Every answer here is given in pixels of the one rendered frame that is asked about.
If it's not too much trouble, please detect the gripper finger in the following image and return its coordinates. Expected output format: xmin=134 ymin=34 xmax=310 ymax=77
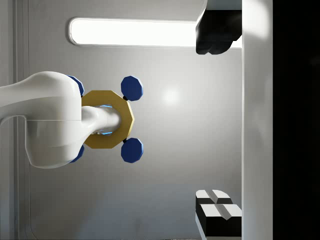
xmin=195 ymin=189 xmax=243 ymax=240
xmin=195 ymin=9 xmax=243 ymax=55

